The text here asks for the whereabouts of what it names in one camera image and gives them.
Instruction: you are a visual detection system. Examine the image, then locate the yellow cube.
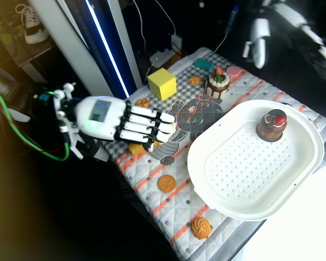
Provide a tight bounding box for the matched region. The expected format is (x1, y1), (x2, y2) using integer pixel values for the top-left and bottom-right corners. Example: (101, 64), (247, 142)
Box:
(147, 67), (178, 102)

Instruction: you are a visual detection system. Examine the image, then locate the pink round disc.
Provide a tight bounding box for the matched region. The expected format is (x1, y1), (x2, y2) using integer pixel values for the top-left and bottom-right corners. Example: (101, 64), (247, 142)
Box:
(225, 66), (243, 78)

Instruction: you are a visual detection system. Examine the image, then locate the toy ice cream cone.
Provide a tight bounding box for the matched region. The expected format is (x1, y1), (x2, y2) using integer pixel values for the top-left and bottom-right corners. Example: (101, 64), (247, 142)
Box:
(127, 141), (164, 157)

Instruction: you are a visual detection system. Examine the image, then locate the round flat cookie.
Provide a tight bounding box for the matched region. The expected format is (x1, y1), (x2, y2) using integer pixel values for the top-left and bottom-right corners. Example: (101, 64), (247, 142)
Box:
(157, 175), (177, 194)

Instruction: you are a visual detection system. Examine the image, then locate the white wall adapter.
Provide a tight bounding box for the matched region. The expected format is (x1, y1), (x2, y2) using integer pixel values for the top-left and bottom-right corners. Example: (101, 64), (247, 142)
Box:
(170, 34), (183, 52)

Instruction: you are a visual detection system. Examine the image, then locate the small brown chocolate cake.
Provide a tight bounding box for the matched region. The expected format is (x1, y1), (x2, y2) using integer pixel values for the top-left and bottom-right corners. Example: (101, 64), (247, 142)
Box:
(255, 109), (288, 142)

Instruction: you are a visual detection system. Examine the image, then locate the cable with blue connector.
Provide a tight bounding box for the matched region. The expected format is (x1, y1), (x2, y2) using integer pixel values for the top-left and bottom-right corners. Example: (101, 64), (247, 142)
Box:
(214, 4), (239, 54)

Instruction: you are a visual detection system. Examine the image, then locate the large swirl cookie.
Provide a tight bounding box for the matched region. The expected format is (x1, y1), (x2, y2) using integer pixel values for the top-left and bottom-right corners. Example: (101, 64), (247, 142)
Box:
(190, 216), (213, 240)

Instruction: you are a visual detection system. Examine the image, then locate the grey quilt with bear print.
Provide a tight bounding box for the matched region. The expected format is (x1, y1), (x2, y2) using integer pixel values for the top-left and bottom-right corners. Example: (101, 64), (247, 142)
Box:
(102, 46), (326, 261)

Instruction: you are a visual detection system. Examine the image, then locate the teal block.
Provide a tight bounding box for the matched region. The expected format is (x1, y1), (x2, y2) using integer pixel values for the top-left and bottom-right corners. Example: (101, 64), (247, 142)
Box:
(193, 58), (215, 72)

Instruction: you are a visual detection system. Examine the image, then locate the grey shelf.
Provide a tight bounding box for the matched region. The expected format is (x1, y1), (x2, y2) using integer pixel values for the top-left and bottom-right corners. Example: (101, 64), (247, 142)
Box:
(0, 16), (59, 82)

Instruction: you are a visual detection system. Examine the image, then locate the large cake with strawberries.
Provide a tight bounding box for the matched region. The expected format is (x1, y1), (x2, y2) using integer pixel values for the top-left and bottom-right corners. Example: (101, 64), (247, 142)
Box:
(205, 66), (231, 103)

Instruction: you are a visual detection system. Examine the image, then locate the white and black shoe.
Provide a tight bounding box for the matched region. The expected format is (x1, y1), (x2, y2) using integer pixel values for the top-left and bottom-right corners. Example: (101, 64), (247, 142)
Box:
(15, 3), (49, 45)

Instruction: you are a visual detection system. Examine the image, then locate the white column with blue light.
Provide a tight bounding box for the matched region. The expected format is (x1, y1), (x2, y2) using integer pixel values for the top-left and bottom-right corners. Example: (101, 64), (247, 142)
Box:
(27, 0), (143, 100)

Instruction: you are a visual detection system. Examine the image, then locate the thin white cable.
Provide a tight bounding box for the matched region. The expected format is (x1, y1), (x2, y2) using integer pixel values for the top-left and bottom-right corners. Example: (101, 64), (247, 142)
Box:
(131, 0), (148, 50)
(153, 0), (178, 36)

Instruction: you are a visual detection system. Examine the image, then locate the white power strip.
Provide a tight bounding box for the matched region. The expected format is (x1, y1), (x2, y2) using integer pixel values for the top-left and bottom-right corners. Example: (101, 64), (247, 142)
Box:
(149, 48), (180, 69)

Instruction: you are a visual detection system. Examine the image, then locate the white perforated tray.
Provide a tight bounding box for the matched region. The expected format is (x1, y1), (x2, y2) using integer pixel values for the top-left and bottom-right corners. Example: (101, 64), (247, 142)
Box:
(186, 100), (325, 221)

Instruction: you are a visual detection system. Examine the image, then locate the small white block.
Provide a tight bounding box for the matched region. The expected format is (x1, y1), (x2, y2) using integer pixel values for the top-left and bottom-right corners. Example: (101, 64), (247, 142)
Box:
(93, 141), (110, 161)

